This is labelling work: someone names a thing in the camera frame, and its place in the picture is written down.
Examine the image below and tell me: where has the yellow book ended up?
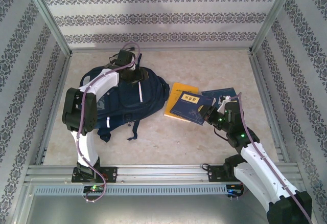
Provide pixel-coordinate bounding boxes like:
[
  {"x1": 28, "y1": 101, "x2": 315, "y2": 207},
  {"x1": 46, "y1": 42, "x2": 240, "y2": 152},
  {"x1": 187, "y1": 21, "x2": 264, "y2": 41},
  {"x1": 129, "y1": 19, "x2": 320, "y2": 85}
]
[{"x1": 163, "y1": 82, "x2": 200, "y2": 123}]

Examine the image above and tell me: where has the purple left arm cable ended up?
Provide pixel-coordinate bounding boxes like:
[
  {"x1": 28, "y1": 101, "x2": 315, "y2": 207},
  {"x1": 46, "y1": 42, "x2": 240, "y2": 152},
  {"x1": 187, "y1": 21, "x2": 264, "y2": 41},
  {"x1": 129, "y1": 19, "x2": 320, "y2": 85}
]
[{"x1": 75, "y1": 42, "x2": 141, "y2": 204}]

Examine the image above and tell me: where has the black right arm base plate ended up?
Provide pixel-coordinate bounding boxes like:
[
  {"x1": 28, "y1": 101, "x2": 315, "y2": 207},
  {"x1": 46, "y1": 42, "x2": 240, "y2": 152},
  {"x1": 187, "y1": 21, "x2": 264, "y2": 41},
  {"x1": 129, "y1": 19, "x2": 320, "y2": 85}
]
[{"x1": 207, "y1": 165, "x2": 253, "y2": 183}]

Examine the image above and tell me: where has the aluminium mounting rail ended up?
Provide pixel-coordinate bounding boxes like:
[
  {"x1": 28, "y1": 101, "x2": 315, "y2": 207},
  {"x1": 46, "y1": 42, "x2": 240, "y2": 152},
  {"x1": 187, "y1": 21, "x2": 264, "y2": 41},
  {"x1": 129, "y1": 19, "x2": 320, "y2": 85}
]
[{"x1": 25, "y1": 164, "x2": 299, "y2": 184}]

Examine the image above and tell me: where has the navy notebook with yellow label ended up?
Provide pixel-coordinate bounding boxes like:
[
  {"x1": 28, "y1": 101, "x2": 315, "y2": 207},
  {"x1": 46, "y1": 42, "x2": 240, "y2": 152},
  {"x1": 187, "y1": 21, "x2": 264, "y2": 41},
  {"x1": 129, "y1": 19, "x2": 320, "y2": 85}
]
[{"x1": 201, "y1": 87, "x2": 237, "y2": 109}]

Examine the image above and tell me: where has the aluminium frame cross bar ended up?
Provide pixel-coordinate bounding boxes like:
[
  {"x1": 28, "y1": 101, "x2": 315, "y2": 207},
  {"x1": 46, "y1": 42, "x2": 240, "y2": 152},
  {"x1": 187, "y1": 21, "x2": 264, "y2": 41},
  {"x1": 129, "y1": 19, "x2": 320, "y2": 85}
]
[{"x1": 70, "y1": 47, "x2": 252, "y2": 54}]

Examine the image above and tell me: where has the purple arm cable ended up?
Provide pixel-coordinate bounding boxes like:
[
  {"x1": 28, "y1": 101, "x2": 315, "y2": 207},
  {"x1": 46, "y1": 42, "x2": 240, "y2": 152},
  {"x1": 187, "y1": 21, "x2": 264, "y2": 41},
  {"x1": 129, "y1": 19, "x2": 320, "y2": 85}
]
[
  {"x1": 75, "y1": 42, "x2": 141, "y2": 204},
  {"x1": 229, "y1": 92, "x2": 314, "y2": 224}
]

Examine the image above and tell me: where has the grey slotted cable duct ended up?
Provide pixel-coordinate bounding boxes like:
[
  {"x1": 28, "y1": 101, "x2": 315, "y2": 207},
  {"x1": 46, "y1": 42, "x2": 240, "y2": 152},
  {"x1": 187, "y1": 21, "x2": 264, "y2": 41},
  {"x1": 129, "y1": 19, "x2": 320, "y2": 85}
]
[{"x1": 34, "y1": 184, "x2": 243, "y2": 196}]

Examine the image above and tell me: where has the navy notebook with palm print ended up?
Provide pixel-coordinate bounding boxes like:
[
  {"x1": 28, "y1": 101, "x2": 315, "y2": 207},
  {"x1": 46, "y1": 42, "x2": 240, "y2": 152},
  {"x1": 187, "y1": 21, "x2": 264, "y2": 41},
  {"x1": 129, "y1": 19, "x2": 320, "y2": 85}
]
[{"x1": 170, "y1": 91, "x2": 218, "y2": 126}]

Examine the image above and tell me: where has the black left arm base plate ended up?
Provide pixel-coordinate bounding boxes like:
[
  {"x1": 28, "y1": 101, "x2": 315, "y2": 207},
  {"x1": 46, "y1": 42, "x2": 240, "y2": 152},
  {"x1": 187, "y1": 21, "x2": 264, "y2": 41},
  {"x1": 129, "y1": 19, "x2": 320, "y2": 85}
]
[{"x1": 71, "y1": 166, "x2": 118, "y2": 183}]

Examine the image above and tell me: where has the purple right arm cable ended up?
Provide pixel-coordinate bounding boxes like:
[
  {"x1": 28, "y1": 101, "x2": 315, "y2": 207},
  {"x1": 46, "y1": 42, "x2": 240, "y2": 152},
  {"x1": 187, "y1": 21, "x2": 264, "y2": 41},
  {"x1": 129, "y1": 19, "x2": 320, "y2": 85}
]
[{"x1": 229, "y1": 92, "x2": 314, "y2": 224}]

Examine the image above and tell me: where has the navy blue backpack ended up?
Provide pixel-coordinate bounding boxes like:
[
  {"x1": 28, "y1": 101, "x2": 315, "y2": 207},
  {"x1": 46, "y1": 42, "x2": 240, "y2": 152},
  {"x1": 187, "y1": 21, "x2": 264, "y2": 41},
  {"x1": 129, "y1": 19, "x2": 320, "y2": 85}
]
[{"x1": 79, "y1": 64, "x2": 171, "y2": 143}]

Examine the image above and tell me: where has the aluminium frame post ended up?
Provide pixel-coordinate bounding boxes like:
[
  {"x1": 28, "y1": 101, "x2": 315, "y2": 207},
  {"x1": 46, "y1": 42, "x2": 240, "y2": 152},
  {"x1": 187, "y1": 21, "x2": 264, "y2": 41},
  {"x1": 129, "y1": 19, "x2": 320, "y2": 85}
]
[
  {"x1": 21, "y1": 0, "x2": 73, "y2": 56},
  {"x1": 251, "y1": 0, "x2": 298, "y2": 54}
]

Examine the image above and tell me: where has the aluminium frame side rail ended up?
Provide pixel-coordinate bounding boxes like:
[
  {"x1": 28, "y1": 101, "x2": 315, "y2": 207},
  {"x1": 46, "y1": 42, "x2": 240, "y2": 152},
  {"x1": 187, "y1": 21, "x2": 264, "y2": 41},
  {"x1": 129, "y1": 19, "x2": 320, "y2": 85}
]
[
  {"x1": 249, "y1": 54, "x2": 291, "y2": 163},
  {"x1": 35, "y1": 55, "x2": 73, "y2": 165}
]

